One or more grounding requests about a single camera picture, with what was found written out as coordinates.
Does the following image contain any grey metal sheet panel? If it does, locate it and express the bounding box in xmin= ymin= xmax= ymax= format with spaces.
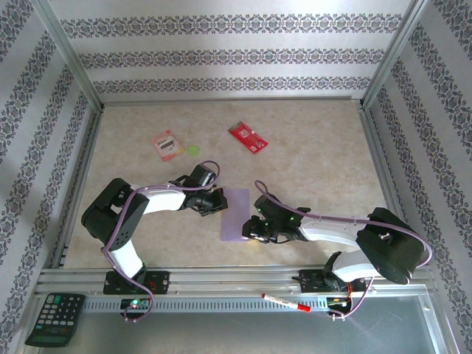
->
xmin=21 ymin=293 xmax=454 ymax=354

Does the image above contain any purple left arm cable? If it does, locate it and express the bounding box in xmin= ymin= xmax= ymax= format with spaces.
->
xmin=101 ymin=160 xmax=221 ymax=325

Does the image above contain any aluminium back rail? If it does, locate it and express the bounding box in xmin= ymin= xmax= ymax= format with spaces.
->
xmin=99 ymin=96 xmax=364 ymax=108

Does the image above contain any grey slotted cable duct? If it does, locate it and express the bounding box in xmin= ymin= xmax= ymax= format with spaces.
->
xmin=83 ymin=296 xmax=331 ymax=313

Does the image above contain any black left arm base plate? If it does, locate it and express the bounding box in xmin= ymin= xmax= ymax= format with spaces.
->
xmin=103 ymin=270 xmax=171 ymax=296

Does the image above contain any controller board with green light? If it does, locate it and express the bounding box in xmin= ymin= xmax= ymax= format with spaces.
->
xmin=120 ymin=297 xmax=152 ymax=310

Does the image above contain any aluminium side rail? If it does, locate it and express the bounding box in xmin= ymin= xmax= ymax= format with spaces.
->
xmin=359 ymin=105 xmax=421 ymax=266
xmin=49 ymin=106 xmax=106 ymax=270

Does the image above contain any aluminium frame post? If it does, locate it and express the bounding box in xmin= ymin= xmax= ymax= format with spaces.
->
xmin=359 ymin=0 xmax=432 ymax=111
xmin=31 ymin=0 xmax=105 ymax=111

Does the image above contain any controller board with coloured wires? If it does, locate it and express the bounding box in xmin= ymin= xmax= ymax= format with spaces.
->
xmin=326 ymin=296 xmax=355 ymax=309

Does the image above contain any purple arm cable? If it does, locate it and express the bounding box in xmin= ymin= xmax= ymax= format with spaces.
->
xmin=253 ymin=179 xmax=434 ymax=322
xmin=101 ymin=160 xmax=221 ymax=325

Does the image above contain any white marker with red cap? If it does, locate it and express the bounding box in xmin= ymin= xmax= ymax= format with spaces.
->
xmin=261 ymin=293 xmax=312 ymax=313

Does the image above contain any aluminium mounting rail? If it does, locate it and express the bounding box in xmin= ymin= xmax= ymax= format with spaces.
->
xmin=35 ymin=265 xmax=438 ymax=296

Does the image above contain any lilac paper sheet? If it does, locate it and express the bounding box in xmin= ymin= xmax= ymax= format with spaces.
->
xmin=220 ymin=188 xmax=251 ymax=243

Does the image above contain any black calculator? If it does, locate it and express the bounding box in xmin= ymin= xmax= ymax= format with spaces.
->
xmin=24 ymin=293 xmax=86 ymax=347

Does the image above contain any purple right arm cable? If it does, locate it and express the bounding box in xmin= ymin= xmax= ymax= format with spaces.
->
xmin=253 ymin=179 xmax=434 ymax=322

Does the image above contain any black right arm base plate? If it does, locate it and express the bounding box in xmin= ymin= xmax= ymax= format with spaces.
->
xmin=291 ymin=268 xmax=368 ymax=295

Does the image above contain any red card package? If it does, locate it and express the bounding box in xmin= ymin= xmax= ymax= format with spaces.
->
xmin=227 ymin=120 xmax=269 ymax=155

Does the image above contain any pink blister card package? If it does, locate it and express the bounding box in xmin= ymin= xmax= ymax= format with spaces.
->
xmin=152 ymin=129 xmax=185 ymax=162

